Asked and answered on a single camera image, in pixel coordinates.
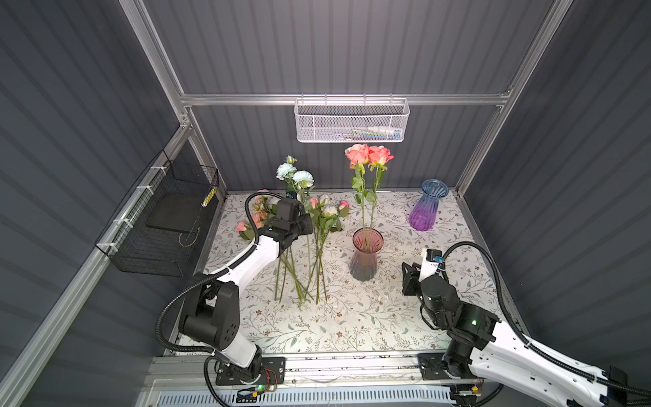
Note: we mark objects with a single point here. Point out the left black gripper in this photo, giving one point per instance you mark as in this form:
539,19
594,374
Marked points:
304,218

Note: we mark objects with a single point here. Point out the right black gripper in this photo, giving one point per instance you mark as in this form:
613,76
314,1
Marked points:
410,278

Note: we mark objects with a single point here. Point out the pink rose stem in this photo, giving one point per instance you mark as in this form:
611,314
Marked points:
358,155
379,157

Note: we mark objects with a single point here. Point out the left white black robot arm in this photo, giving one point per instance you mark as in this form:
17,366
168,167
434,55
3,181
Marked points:
211,312

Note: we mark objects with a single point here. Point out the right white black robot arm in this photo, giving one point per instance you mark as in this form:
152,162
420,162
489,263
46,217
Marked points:
484,346

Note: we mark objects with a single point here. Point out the red pink glass vase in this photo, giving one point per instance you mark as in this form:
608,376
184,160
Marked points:
368,242

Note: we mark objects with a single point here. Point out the blue purple glass vase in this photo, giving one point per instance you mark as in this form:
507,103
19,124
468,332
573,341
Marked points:
423,217

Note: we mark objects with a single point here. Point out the pale pink flower spray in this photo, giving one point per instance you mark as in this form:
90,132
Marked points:
254,219

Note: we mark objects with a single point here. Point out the floral patterned table mat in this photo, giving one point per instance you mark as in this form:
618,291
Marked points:
354,316

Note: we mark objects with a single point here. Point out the yellow green marker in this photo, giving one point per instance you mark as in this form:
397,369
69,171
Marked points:
208,198

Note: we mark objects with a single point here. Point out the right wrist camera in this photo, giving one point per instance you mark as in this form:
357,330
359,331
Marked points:
430,266

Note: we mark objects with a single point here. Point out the white wire mesh basket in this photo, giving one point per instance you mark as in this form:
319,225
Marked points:
317,119

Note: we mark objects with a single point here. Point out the black wire basket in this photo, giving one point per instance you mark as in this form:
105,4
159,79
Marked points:
163,227

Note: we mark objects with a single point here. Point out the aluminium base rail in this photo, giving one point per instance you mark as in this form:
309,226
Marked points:
302,370

